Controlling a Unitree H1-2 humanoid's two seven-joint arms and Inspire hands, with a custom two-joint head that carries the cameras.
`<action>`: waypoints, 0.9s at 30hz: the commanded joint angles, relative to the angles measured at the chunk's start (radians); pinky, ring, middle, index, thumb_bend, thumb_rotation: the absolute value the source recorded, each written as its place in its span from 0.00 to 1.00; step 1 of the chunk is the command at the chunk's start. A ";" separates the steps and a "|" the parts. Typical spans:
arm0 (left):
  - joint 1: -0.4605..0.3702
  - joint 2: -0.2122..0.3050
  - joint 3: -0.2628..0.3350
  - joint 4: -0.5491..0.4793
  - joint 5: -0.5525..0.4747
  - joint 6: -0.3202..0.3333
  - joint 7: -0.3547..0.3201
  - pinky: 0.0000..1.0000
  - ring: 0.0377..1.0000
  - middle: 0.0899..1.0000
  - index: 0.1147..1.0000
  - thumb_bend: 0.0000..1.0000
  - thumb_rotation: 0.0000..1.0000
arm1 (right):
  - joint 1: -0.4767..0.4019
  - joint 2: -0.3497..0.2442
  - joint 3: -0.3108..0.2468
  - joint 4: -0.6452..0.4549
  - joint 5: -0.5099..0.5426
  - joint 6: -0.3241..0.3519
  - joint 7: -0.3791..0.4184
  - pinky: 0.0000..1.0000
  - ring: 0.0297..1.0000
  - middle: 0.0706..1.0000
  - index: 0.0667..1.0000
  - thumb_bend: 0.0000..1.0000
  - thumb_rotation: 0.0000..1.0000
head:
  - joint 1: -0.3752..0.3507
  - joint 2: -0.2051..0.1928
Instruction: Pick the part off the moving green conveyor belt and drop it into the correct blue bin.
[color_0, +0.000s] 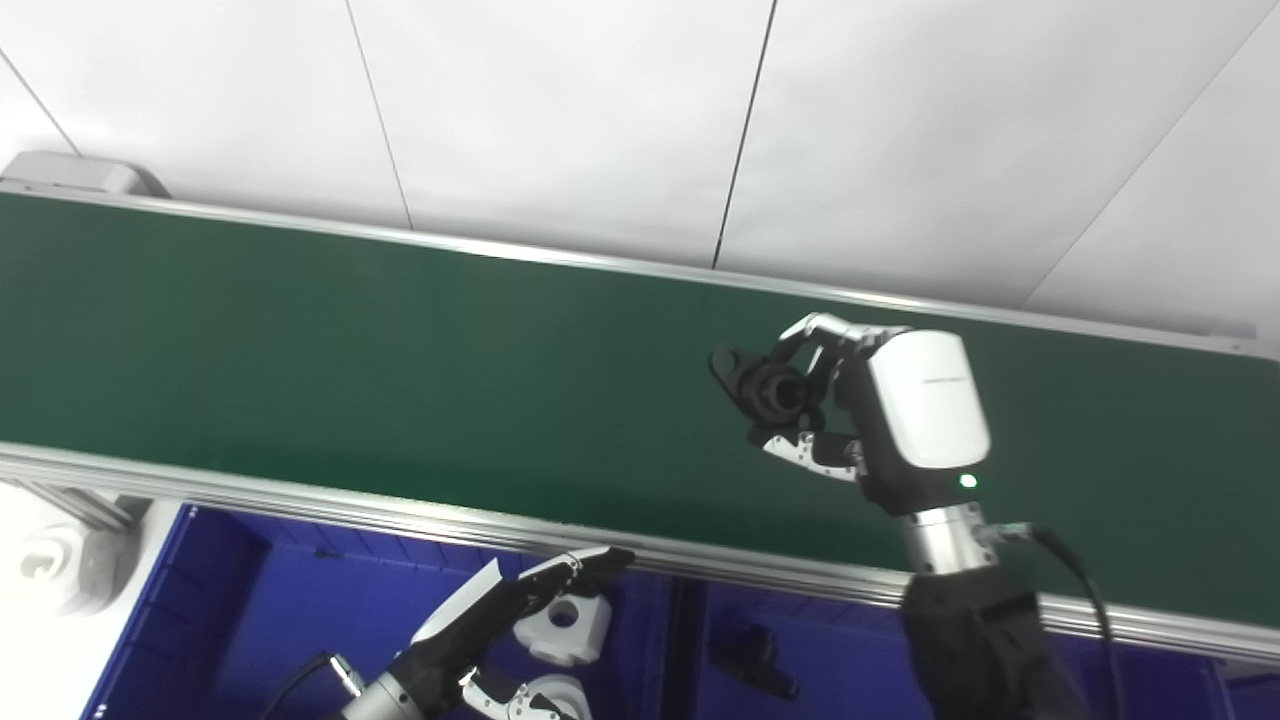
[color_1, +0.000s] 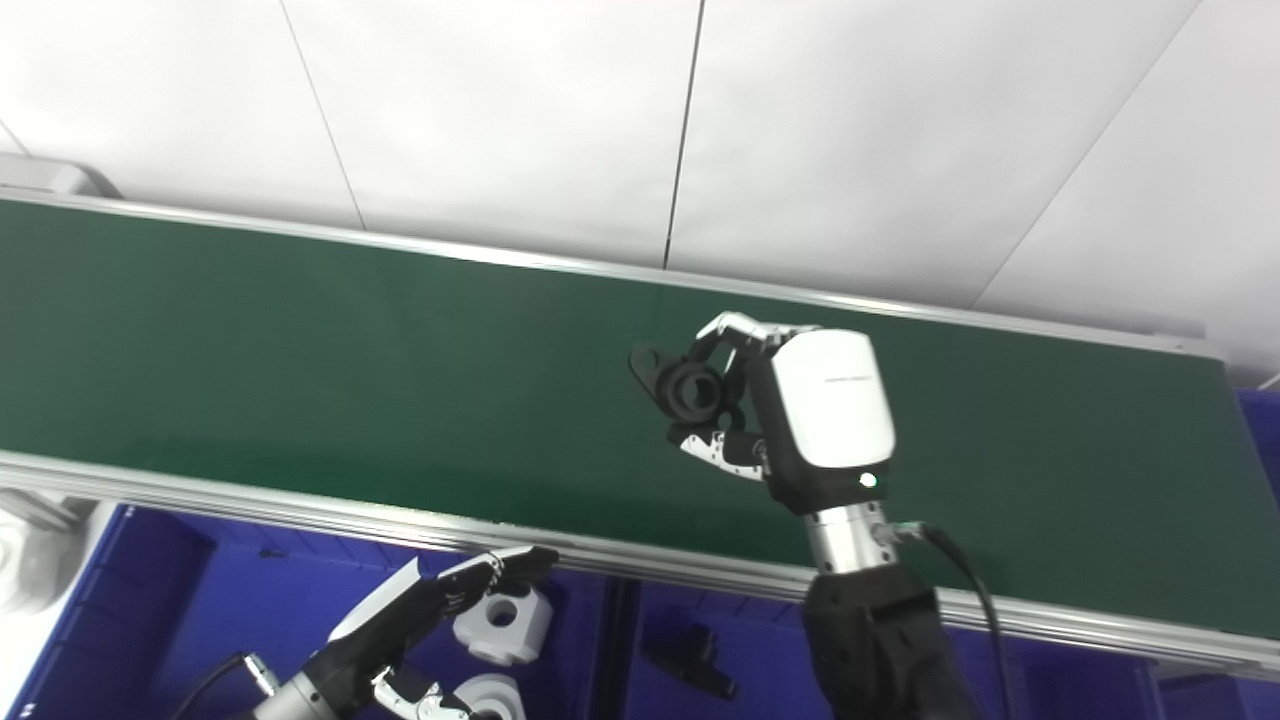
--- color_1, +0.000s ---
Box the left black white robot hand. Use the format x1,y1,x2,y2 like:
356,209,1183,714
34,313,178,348
315,545,561,720

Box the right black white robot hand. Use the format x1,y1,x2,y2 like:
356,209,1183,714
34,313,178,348
668,310,898,516

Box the black flange part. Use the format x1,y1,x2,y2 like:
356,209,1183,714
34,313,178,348
628,343,746,429
640,622,741,701

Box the white cylindrical plastic part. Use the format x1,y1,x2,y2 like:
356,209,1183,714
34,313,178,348
452,585,553,668
455,673,528,720

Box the blue plastic bin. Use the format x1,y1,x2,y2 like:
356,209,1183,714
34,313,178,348
5,505,626,720
1238,388,1280,506
1150,660,1280,720
610,580,1166,720

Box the green conveyor belt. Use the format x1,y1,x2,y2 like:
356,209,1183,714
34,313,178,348
0,200,1280,641

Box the aluminium conveyor leg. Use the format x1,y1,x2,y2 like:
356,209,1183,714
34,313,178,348
0,487,96,531

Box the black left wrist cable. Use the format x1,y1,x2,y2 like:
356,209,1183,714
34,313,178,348
165,652,281,720

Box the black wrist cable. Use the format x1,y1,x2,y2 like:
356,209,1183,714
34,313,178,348
165,652,281,720
880,518,1013,720

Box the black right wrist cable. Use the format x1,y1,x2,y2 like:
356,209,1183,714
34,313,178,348
880,518,1013,720

